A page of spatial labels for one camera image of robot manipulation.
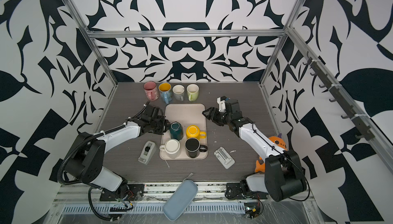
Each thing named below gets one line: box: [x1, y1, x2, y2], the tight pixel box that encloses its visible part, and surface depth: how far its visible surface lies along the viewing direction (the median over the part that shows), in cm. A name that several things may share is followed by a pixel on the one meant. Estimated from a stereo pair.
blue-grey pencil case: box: [162, 172, 199, 222], surface depth 71 cm
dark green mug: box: [169, 121, 184, 141], surface depth 87 cm
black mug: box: [184, 137, 208, 159], surface depth 83 cm
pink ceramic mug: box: [143, 80, 160, 102], surface depth 106 cm
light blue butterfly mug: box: [158, 82, 173, 105], surface depth 104 cm
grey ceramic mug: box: [171, 83, 186, 102], surface depth 106 cm
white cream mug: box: [159, 138, 181, 160], surface depth 83 cm
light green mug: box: [186, 83, 200, 102], surface depth 107 cm
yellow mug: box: [186, 124, 207, 141], surface depth 87 cm
